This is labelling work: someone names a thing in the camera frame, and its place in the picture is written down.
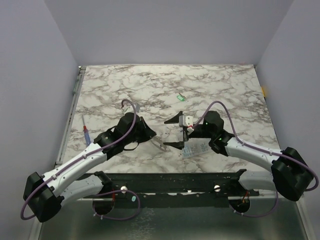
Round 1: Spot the metal key organizer plate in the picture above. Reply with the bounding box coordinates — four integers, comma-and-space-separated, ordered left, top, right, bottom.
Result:
150, 136, 167, 152

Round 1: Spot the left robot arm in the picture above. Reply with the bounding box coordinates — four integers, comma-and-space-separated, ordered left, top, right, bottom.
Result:
23, 112, 157, 223

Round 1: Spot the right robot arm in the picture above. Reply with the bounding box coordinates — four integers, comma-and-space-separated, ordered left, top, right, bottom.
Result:
165, 110, 314, 202

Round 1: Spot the clear plastic screw box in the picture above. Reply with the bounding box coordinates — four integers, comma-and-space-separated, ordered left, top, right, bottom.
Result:
182, 139, 212, 159

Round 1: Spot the green tagged key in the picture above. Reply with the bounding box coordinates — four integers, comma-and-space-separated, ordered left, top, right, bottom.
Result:
176, 94, 186, 102

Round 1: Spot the blue red screwdriver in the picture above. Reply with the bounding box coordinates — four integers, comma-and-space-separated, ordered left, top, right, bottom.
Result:
81, 115, 91, 147

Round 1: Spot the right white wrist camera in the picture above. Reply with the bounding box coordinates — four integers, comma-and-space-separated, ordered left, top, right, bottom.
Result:
178, 114, 194, 134

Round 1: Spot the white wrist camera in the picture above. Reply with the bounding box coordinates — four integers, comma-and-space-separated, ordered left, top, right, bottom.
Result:
124, 103, 141, 113
178, 114, 194, 134

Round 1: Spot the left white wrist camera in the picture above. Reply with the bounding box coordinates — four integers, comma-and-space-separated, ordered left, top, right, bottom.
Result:
124, 103, 141, 113

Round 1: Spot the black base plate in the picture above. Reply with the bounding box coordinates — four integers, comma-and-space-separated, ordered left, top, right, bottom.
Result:
93, 169, 259, 208

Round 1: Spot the aluminium frame rail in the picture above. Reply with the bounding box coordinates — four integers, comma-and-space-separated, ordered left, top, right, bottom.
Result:
41, 178, 305, 201

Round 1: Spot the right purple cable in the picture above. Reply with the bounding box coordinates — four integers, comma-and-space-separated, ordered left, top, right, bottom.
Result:
192, 101, 320, 218

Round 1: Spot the purple cable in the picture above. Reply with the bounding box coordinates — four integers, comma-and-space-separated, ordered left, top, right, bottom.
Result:
192, 101, 320, 218
20, 99, 141, 221

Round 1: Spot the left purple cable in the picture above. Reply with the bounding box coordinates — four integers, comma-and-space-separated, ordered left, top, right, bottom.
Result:
20, 99, 141, 221

